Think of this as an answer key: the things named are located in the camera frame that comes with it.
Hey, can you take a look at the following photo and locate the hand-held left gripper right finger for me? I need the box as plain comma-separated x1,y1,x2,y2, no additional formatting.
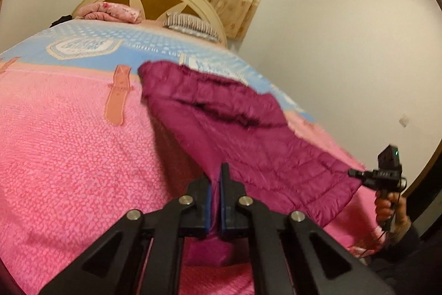
220,163,396,295

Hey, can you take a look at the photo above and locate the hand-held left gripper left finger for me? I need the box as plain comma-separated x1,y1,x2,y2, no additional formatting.
38,177,212,295

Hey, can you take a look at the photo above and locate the magenta puffer coat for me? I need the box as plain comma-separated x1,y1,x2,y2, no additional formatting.
138,61,363,268

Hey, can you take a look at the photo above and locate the person's right forearm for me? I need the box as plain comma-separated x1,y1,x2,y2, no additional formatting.
369,219,442,295

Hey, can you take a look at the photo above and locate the person's right hand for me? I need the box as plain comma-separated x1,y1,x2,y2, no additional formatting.
375,192,412,233

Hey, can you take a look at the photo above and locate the pink and blue printed bedspread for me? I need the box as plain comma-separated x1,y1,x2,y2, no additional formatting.
0,19,384,295

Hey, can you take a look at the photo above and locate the striped pillow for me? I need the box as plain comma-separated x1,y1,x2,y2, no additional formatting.
163,12,222,42

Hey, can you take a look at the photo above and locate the cream wooden headboard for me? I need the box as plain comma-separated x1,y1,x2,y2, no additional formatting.
71,0,228,47

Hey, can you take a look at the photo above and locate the pink folded blanket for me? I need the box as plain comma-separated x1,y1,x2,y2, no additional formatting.
74,2,144,25

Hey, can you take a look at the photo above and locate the black bag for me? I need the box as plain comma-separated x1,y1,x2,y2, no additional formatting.
49,15,75,28

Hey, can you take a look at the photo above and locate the thin black cable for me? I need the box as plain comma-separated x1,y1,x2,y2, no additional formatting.
357,193,403,259

